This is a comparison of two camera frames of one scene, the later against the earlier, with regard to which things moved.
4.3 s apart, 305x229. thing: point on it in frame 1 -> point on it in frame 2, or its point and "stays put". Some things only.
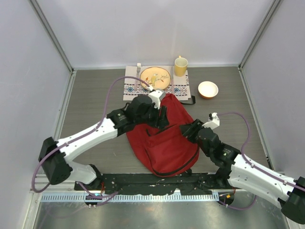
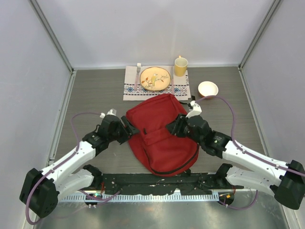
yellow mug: x=180 y=66 stays put
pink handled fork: x=138 y=67 stays put
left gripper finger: x=164 y=121 -> x=131 y=130
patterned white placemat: x=179 y=86 stays put
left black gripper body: x=152 y=118 -> x=121 y=134
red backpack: x=165 y=152 stays put
